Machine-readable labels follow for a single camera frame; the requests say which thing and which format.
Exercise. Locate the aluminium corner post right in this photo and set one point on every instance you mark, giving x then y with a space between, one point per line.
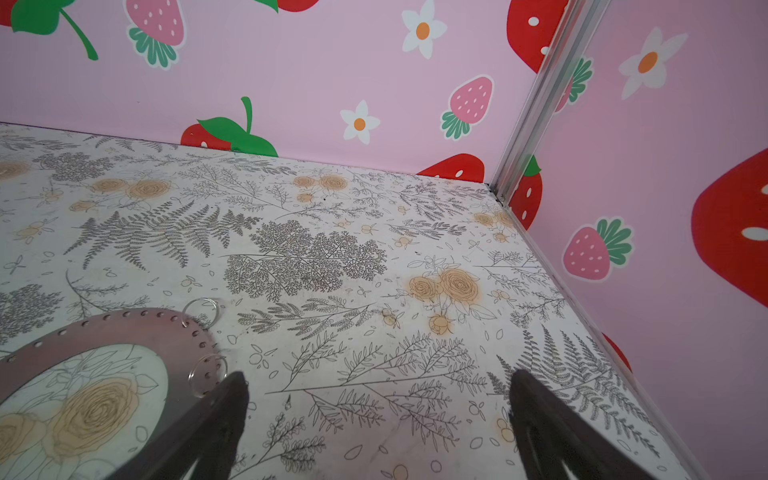
578 25

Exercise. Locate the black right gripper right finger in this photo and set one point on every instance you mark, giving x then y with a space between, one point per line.
554 442

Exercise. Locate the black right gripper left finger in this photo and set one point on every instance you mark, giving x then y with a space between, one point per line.
202 444

